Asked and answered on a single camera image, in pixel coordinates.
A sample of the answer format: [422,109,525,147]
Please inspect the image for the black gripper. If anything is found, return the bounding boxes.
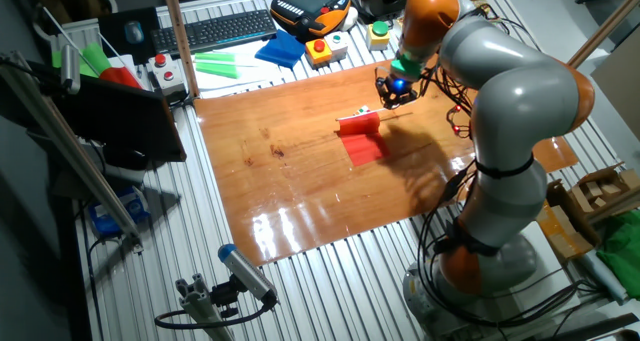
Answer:
[375,74,420,111]

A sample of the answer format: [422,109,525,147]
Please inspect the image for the red paper flag white stick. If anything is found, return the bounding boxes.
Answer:
[335,111,414,168]

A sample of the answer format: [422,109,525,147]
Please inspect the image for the blue flag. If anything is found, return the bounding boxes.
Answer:
[254,29,306,70]

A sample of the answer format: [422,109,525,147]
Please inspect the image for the green paper flag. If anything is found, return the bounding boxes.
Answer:
[194,61,242,80]
[193,52,237,64]

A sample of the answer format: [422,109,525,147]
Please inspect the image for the green red folded flag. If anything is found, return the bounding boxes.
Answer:
[79,41,144,90]

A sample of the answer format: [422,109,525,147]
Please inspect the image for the light green flag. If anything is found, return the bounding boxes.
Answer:
[51,48,99,80]

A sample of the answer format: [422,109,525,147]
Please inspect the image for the green flange adapter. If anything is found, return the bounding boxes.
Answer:
[389,52,425,81]

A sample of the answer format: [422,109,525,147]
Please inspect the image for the yellow box green button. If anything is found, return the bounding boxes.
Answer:
[366,20,392,51]

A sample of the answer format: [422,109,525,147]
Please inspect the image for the white box green button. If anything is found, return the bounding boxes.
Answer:
[323,30,349,62]

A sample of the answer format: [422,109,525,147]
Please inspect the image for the orange box red button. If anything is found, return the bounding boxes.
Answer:
[304,38,334,67]

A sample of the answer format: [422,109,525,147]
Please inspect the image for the white oval object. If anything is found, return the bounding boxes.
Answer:
[342,5,359,32]

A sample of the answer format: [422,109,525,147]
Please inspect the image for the black orange teach pendant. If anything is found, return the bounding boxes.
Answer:
[269,0,352,40]

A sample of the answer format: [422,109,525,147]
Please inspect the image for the white paper sheet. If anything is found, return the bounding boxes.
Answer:
[192,39,301,100]

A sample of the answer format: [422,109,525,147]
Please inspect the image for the glossy wooden board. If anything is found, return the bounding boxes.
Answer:
[193,58,580,267]

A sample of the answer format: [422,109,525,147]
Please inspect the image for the black keyboard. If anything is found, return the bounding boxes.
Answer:
[149,9,278,56]

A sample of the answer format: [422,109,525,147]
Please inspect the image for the yellow taped cardboard box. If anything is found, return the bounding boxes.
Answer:
[534,203,596,261]

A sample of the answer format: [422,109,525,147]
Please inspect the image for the open cardboard box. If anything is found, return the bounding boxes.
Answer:
[569,163,640,217]

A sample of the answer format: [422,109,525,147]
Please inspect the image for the grey box two red buttons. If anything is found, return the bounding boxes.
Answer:
[147,53,187,97]

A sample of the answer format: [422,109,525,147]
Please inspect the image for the white plastic tube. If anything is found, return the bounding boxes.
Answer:
[579,250,629,305]

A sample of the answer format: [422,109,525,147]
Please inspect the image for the green cloth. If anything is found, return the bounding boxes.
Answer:
[596,215,640,300]

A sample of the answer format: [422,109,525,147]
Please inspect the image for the grey computer mouse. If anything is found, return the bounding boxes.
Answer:
[123,20,145,45]

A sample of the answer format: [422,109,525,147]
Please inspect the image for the black monitor panel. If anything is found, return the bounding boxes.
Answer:
[29,60,187,163]

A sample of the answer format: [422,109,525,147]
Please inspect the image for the aluminium profile stub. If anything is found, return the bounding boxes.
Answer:
[174,273,236,341]

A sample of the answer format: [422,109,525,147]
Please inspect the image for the black mouse pad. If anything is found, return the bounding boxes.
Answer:
[97,6,162,65]

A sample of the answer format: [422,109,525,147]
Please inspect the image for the black metal bar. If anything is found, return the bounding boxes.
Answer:
[539,313,639,341]

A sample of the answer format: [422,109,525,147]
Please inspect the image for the blue packet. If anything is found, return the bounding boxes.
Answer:
[88,184,151,238]

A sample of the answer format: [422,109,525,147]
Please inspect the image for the long aluminium bar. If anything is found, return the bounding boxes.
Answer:
[0,50,144,252]

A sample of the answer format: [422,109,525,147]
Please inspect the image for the wooden post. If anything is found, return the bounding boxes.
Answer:
[160,0,200,98]
[567,0,640,70]

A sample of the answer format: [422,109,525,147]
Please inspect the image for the silver camera blue end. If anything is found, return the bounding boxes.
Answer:
[217,243,279,307]

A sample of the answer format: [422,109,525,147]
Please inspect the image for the black camera cable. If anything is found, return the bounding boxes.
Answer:
[153,300,274,331]

